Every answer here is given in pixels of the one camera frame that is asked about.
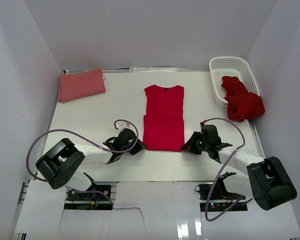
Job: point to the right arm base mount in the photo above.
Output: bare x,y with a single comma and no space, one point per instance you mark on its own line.
220,199

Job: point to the dark red crumpled t shirt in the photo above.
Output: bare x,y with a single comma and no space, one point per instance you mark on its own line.
242,104

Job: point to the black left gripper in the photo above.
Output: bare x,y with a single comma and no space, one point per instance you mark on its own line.
139,146

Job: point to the bright red t shirt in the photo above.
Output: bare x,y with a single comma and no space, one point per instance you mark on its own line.
164,126

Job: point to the folded salmon pink t shirt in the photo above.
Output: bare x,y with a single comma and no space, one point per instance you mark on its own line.
81,85

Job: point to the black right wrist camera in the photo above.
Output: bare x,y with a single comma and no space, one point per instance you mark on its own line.
209,132

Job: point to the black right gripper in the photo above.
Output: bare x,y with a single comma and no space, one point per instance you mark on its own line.
189,146

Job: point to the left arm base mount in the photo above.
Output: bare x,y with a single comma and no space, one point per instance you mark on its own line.
91,201

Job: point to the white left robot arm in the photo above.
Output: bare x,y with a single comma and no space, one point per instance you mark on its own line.
59,166

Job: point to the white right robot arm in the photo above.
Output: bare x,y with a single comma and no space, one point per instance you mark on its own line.
265,180

